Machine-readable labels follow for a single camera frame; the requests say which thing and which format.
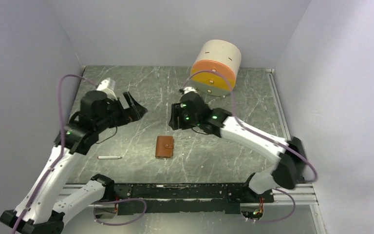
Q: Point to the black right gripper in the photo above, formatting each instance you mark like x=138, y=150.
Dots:
x=177, y=109

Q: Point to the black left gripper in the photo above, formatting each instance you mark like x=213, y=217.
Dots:
x=135, y=111

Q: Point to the brown leather card holder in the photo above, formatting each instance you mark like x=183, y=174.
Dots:
x=164, y=147

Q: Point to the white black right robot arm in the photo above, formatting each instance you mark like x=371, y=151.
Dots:
x=287, y=156

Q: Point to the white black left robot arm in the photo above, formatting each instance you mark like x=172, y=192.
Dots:
x=41, y=211

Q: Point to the white pen on table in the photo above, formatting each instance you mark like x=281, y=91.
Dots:
x=109, y=157

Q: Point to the round mini drawer cabinet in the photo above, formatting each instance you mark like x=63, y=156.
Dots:
x=216, y=68

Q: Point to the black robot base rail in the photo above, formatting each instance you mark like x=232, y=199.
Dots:
x=185, y=197

